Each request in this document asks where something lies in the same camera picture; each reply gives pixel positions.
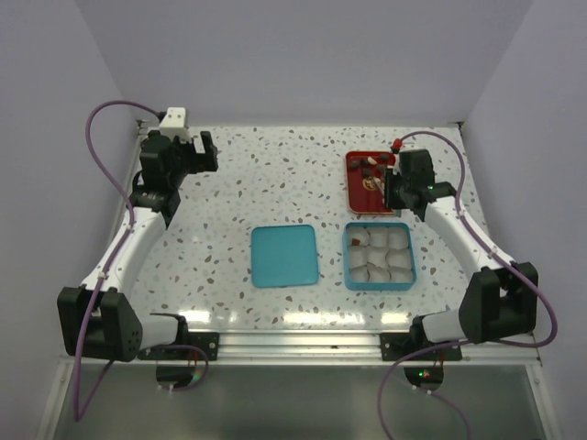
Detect metal tongs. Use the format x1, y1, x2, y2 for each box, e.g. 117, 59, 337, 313
371, 178, 385, 209

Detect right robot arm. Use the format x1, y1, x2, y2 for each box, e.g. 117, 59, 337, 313
384, 149, 537, 360

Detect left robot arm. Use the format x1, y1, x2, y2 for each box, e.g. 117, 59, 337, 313
57, 130, 218, 362

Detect red lacquer tray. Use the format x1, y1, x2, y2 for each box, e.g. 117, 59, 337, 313
345, 150, 400, 216

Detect teal tin box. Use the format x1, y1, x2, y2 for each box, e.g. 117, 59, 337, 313
342, 222, 417, 292

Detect teal tin lid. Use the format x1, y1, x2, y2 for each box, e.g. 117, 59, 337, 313
250, 224, 320, 288

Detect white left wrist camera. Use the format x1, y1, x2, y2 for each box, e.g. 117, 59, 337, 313
159, 107, 192, 143

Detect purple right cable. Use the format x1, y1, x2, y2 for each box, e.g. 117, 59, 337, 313
378, 131, 557, 440

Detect purple cable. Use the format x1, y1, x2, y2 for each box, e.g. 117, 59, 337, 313
72, 99, 172, 423
378, 131, 557, 440

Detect aluminium mounting rail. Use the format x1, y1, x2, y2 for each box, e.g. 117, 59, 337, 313
137, 331, 537, 364

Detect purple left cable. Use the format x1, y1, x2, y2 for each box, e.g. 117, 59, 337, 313
72, 99, 172, 423

